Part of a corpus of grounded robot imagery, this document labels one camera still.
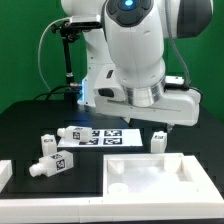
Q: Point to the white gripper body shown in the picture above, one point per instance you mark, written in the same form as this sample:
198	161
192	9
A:
169	101

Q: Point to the white square tabletop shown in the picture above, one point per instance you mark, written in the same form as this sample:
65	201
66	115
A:
164	178

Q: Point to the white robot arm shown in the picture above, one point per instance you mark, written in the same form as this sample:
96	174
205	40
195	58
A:
125	45

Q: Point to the white marker sheet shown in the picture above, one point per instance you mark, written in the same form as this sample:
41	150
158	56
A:
108	138

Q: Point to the white L-shaped fence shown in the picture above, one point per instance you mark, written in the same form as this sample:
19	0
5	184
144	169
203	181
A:
101	209

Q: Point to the white block left edge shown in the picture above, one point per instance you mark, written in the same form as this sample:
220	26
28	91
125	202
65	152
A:
5	173

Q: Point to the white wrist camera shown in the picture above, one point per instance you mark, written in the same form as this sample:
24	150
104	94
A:
106	84

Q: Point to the camera on black stand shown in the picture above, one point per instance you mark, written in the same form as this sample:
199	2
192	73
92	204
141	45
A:
70	30

